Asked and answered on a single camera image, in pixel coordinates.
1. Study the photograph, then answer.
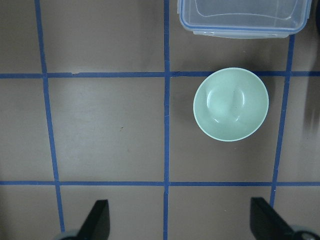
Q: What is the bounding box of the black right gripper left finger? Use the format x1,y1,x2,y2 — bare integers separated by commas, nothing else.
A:
78,199,111,240

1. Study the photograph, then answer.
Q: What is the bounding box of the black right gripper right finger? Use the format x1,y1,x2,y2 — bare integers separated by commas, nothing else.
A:
250,197,297,240

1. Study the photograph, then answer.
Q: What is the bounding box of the light green bowl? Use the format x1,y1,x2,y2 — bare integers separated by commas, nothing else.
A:
192,67,270,142

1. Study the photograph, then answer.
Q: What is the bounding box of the clear plastic food container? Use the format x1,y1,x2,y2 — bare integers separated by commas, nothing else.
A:
177,0,312,39

